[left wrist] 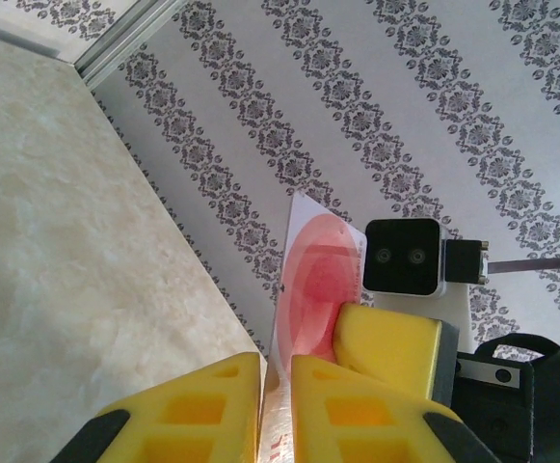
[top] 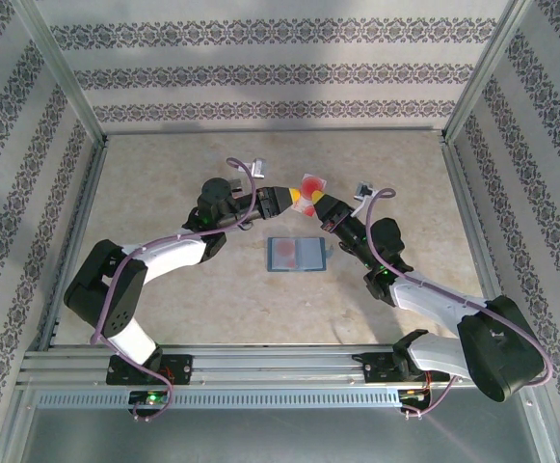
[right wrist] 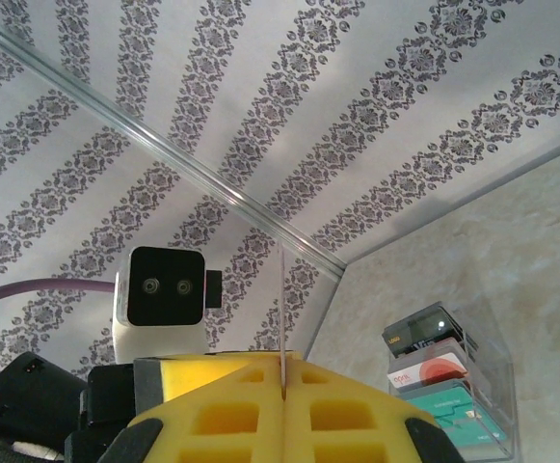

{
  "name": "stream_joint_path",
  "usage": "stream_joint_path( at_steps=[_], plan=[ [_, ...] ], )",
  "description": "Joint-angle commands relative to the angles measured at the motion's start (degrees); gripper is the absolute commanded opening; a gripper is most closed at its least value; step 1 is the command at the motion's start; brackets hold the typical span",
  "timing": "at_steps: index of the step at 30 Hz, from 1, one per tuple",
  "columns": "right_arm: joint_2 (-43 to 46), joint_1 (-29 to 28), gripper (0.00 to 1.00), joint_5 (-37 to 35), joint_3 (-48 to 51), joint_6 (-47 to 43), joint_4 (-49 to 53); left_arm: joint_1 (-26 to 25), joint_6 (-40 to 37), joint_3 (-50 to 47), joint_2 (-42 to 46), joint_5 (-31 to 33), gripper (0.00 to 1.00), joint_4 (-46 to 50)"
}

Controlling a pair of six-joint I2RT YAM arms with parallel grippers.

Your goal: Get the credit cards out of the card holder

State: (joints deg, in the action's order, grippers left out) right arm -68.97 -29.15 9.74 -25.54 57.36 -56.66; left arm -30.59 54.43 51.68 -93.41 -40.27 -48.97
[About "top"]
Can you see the aluminium side rail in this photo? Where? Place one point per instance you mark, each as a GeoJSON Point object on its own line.
{"type": "Point", "coordinates": [470, 217]}
{"type": "Point", "coordinates": [74, 241]}

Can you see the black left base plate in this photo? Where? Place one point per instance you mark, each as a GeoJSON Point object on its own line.
{"type": "Point", "coordinates": [180, 369]}

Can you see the grey metal front panel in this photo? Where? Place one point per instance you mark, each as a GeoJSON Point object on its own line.
{"type": "Point", "coordinates": [279, 439]}

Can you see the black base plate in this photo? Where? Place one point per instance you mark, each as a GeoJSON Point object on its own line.
{"type": "Point", "coordinates": [180, 369]}
{"type": "Point", "coordinates": [376, 369]}

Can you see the aluminium frame post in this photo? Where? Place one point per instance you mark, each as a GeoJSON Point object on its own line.
{"type": "Point", "coordinates": [488, 72]}
{"type": "Point", "coordinates": [65, 72]}

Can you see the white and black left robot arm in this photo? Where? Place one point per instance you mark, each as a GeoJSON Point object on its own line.
{"type": "Point", "coordinates": [173, 259]}

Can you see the blue card holder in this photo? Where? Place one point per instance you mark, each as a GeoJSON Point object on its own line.
{"type": "Point", "coordinates": [311, 253]}

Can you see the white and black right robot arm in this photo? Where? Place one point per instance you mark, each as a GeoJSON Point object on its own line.
{"type": "Point", "coordinates": [429, 305]}

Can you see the pale card with red circles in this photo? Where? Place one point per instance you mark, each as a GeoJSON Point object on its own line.
{"type": "Point", "coordinates": [285, 248]}

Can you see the aluminium front rail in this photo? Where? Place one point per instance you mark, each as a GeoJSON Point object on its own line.
{"type": "Point", "coordinates": [279, 362]}

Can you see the controller board with green light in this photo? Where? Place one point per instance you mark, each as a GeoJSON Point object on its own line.
{"type": "Point", "coordinates": [152, 398]}

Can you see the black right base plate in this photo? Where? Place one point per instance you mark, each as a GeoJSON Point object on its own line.
{"type": "Point", "coordinates": [376, 369]}

